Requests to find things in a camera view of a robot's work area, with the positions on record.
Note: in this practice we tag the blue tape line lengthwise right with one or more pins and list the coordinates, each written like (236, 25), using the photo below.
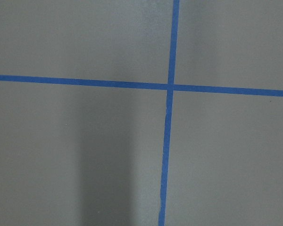
(169, 110)

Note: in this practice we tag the blue tape line crosswise right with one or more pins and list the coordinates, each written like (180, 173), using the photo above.
(144, 85)

